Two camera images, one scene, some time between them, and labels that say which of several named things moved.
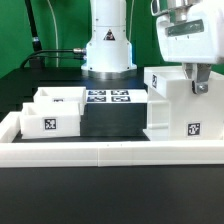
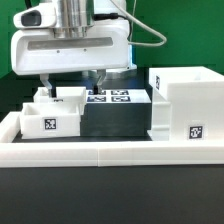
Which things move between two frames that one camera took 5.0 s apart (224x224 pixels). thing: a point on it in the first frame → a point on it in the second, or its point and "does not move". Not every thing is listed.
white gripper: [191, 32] → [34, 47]
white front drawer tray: [50, 119] does not move
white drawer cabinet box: [176, 113] does not move
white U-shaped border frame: [21, 154] does not move
